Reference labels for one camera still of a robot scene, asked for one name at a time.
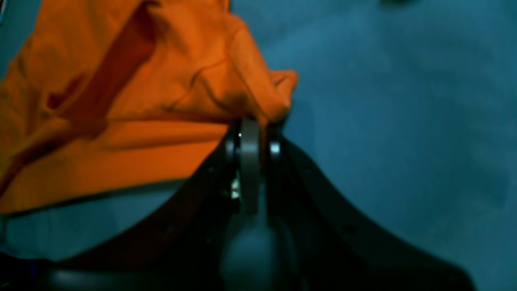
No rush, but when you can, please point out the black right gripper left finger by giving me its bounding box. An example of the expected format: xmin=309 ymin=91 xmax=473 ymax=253
xmin=40 ymin=119 xmax=261 ymax=291

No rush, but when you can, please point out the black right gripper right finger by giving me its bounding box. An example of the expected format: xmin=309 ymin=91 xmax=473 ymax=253
xmin=263 ymin=125 xmax=475 ymax=291

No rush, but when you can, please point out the orange t-shirt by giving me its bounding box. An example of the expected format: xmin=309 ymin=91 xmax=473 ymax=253
xmin=1 ymin=0 xmax=298 ymax=214

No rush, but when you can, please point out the teal table cloth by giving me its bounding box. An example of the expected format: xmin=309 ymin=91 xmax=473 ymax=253
xmin=1 ymin=0 xmax=516 ymax=291

